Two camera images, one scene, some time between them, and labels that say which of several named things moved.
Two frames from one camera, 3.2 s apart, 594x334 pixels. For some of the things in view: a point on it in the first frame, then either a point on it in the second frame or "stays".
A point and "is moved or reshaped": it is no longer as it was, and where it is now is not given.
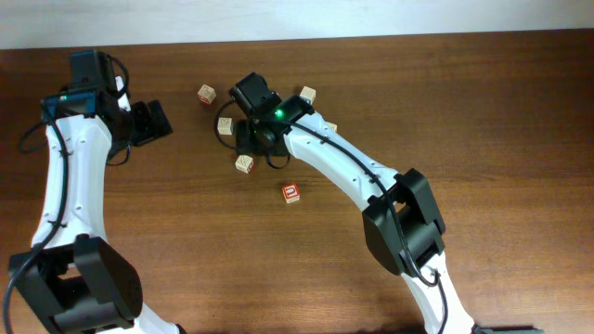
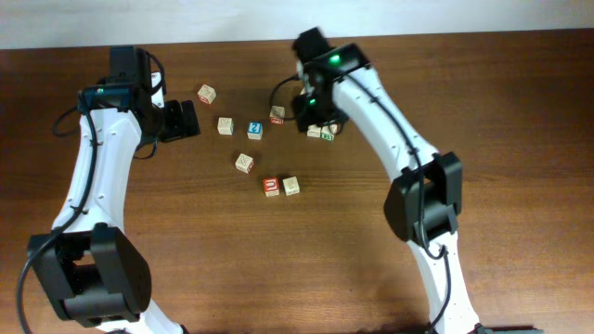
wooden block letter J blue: x=331 y=125 is moved or reshaped
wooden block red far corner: x=206 y=94 stays
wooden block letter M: x=244 y=163 stays
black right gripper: x=246 y=141 to x=303 y=122
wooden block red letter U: x=290 y=193 to x=271 y=186
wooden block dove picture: x=224 y=125 stays
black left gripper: x=153 y=127 to x=182 y=128
